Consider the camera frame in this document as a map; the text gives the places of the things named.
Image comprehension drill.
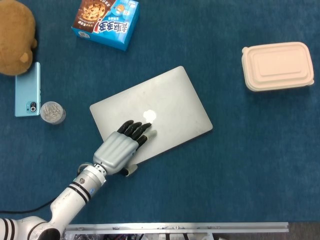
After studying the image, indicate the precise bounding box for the left silver and black robot hand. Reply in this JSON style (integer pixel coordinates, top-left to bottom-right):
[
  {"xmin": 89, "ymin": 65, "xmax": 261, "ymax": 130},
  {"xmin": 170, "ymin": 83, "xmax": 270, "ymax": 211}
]
[{"xmin": 92, "ymin": 119, "xmax": 158, "ymax": 178}]

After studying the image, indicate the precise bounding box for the silver laptop with apple logo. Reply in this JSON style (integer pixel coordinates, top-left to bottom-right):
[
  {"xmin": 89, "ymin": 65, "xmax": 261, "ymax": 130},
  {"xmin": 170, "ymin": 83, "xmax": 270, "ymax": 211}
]
[{"xmin": 89, "ymin": 65, "xmax": 214, "ymax": 166}]

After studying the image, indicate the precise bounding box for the clear plastic round jar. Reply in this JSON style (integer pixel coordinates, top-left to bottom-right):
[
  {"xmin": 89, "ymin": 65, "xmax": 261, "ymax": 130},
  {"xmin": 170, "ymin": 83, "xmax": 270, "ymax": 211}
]
[{"xmin": 40, "ymin": 101, "xmax": 67, "ymax": 125}]

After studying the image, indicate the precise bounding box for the teal smartphone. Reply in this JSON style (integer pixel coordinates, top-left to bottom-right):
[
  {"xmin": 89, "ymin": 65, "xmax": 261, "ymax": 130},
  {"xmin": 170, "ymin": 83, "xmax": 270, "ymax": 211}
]
[{"xmin": 14, "ymin": 61, "xmax": 42, "ymax": 118}]

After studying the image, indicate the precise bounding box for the blue table cloth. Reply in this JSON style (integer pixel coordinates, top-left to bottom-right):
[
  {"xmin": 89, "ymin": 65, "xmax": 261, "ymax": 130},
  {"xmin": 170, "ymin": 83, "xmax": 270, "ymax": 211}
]
[{"xmin": 0, "ymin": 0, "xmax": 320, "ymax": 225}]

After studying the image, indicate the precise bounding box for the blue chocolate cookie box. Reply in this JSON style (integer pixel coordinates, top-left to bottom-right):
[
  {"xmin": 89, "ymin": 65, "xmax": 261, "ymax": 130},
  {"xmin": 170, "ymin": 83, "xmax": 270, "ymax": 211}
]
[{"xmin": 71, "ymin": 0, "xmax": 140, "ymax": 52}]

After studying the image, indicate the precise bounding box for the brown plush toy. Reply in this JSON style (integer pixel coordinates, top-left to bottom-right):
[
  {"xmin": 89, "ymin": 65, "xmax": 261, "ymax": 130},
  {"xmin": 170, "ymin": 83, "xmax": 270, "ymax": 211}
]
[{"xmin": 0, "ymin": 0, "xmax": 38, "ymax": 76}]

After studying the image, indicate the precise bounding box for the beige lidded lunch box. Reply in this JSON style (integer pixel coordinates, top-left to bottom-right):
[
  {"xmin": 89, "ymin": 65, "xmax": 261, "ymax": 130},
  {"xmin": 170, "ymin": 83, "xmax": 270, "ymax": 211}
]
[{"xmin": 241, "ymin": 41, "xmax": 315, "ymax": 93}]

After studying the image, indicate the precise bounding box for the black cable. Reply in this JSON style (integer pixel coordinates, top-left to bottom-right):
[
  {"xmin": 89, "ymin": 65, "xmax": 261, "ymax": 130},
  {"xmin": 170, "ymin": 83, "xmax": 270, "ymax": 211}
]
[{"xmin": 0, "ymin": 198, "xmax": 60, "ymax": 215}]

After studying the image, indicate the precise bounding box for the aluminium rail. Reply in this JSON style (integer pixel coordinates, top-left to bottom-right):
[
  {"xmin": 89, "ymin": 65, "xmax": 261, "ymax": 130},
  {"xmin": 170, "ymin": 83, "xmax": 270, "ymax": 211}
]
[{"xmin": 64, "ymin": 221, "xmax": 290, "ymax": 236}]

